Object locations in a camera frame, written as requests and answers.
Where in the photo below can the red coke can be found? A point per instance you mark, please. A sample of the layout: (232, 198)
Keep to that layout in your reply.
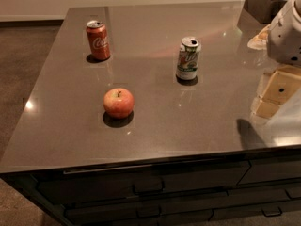
(98, 40)

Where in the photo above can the red apple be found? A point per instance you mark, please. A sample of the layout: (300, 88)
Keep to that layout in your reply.
(118, 103)

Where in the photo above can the dark drawer cabinet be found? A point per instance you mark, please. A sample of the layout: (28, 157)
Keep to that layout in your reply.
(168, 194)

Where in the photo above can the white green soda can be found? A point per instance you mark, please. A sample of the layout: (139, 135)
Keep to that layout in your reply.
(187, 65)

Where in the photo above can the snack packet on counter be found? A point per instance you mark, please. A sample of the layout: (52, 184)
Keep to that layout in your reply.
(259, 41)

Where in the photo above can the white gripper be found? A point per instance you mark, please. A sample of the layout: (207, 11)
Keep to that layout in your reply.
(286, 40)

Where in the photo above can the dark snack tray box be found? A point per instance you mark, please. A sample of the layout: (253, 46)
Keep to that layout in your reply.
(264, 11)

